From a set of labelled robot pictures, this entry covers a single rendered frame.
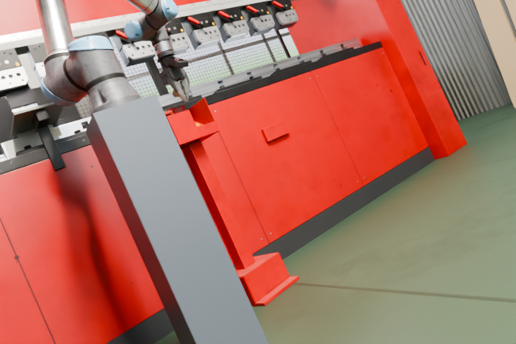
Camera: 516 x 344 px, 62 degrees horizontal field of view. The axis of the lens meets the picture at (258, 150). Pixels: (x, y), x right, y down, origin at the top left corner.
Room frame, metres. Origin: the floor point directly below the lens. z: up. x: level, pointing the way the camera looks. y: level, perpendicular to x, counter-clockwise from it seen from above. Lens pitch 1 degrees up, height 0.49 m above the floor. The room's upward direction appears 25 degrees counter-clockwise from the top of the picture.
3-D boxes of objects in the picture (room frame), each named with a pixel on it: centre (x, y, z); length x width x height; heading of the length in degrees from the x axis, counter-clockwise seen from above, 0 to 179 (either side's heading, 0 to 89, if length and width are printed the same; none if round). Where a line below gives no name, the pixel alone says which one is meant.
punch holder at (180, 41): (2.23, 0.17, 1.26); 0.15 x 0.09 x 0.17; 124
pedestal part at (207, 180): (1.74, 0.24, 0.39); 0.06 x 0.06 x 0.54; 41
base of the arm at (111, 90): (1.23, 0.32, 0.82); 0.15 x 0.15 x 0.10
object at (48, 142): (1.64, 0.71, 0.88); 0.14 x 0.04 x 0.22; 34
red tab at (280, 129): (2.24, -0.12, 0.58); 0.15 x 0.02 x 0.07; 124
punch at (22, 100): (1.80, 0.81, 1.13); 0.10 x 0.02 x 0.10; 124
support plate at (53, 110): (1.68, 0.73, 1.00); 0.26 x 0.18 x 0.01; 34
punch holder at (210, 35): (2.35, 0.01, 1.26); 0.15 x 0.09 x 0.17; 124
